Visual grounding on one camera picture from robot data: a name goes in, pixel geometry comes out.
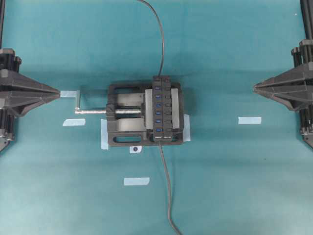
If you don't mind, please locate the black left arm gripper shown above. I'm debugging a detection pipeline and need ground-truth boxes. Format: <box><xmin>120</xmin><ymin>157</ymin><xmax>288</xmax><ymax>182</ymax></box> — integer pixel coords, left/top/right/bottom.
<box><xmin>0</xmin><ymin>48</ymin><xmax>61</xmax><ymax>151</ymax></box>

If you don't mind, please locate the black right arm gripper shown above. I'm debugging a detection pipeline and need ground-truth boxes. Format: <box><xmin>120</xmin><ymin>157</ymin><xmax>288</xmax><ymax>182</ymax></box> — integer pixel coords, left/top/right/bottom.
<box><xmin>253</xmin><ymin>39</ymin><xmax>313</xmax><ymax>147</ymax></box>

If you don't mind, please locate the black USB cable with plug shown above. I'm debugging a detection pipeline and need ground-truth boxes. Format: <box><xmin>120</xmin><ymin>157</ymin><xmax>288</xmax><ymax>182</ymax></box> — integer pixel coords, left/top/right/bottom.
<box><xmin>136</xmin><ymin>0</ymin><xmax>165</xmax><ymax>76</ymax></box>

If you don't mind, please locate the black multiport USB hub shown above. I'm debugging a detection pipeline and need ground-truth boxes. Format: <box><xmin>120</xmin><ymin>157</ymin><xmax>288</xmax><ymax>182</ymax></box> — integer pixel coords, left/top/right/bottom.
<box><xmin>152</xmin><ymin>76</ymin><xmax>173</xmax><ymax>142</ymax></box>

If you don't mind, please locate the blue tape strip far left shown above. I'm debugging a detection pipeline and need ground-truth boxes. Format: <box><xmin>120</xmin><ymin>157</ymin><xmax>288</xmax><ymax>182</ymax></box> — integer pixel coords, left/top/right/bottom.
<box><xmin>60</xmin><ymin>91</ymin><xmax>76</xmax><ymax>98</ymax></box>

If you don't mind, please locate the blue tape strip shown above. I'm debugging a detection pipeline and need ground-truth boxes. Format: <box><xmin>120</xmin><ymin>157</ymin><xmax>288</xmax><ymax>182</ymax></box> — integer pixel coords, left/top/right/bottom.
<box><xmin>60</xmin><ymin>91</ymin><xmax>76</xmax><ymax>98</ymax></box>
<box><xmin>63</xmin><ymin>118</ymin><xmax>86</xmax><ymax>126</ymax></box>
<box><xmin>124</xmin><ymin>177</ymin><xmax>150</xmax><ymax>186</ymax></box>
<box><xmin>238</xmin><ymin>117</ymin><xmax>262</xmax><ymax>125</ymax></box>

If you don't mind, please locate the blue tape strip lower left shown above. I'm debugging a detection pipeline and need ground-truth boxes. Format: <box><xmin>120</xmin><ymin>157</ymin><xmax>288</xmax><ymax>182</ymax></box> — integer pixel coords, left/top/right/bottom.
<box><xmin>63</xmin><ymin>118</ymin><xmax>86</xmax><ymax>126</ymax></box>

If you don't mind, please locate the blue tape strip right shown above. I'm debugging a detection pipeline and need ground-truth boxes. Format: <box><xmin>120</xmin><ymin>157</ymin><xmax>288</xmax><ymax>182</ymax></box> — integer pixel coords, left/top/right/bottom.
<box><xmin>238</xmin><ymin>117</ymin><xmax>262</xmax><ymax>125</ymax></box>

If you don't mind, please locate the blue tape under vise left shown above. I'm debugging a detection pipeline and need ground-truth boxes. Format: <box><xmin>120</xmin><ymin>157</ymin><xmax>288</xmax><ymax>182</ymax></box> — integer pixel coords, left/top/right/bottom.
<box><xmin>101</xmin><ymin>119</ymin><xmax>109</xmax><ymax>150</ymax></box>

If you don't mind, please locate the blue tape under vise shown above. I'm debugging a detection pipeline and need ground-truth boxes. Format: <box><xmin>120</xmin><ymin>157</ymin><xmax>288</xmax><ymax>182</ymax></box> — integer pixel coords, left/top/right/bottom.
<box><xmin>183</xmin><ymin>114</ymin><xmax>191</xmax><ymax>142</ymax></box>
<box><xmin>101</xmin><ymin>119</ymin><xmax>109</xmax><ymax>150</ymax></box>

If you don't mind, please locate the black bench vise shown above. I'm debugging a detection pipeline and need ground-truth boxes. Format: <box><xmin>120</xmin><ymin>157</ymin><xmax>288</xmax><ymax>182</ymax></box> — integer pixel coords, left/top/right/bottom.
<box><xmin>106</xmin><ymin>81</ymin><xmax>184</xmax><ymax>146</ymax></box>

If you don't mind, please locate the blue tape under vise right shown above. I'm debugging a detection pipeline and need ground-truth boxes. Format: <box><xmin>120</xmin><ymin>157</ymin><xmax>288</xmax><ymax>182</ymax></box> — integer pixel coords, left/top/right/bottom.
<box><xmin>183</xmin><ymin>114</ymin><xmax>191</xmax><ymax>142</ymax></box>

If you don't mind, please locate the tape patch with black dot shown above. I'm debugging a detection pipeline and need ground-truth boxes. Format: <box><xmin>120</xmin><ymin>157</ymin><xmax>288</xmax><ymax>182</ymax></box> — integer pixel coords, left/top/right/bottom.
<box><xmin>129</xmin><ymin>146</ymin><xmax>142</xmax><ymax>154</ymax></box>

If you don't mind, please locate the blue tape strip bottom centre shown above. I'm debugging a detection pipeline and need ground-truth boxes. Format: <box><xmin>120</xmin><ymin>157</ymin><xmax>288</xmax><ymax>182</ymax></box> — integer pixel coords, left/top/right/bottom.
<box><xmin>124</xmin><ymin>177</ymin><xmax>150</xmax><ymax>186</ymax></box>

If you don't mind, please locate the silver vise screw crank handle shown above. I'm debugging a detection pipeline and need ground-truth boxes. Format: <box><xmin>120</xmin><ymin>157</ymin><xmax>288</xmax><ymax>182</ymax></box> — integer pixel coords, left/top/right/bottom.
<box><xmin>74</xmin><ymin>90</ymin><xmax>144</xmax><ymax>115</ymax></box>

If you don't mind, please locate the black frame post right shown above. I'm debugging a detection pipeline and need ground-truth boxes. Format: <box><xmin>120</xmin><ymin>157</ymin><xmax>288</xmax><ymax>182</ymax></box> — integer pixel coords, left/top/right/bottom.
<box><xmin>300</xmin><ymin>0</ymin><xmax>313</xmax><ymax>39</ymax></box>

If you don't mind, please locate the black frame post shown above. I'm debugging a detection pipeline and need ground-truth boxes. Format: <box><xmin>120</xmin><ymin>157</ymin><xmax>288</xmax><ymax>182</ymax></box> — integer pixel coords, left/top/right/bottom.
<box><xmin>0</xmin><ymin>0</ymin><xmax>5</xmax><ymax>48</ymax></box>
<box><xmin>300</xmin><ymin>0</ymin><xmax>313</xmax><ymax>39</ymax></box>

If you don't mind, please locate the black frame post left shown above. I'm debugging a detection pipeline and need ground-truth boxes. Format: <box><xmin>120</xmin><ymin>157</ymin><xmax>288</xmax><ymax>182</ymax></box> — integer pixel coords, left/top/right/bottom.
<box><xmin>0</xmin><ymin>0</ymin><xmax>5</xmax><ymax>48</ymax></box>

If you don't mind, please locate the grey hub power cable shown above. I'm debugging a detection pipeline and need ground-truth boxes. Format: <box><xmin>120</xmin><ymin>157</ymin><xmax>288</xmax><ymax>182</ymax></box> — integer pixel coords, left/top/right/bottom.
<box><xmin>158</xmin><ymin>141</ymin><xmax>182</xmax><ymax>235</ymax></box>

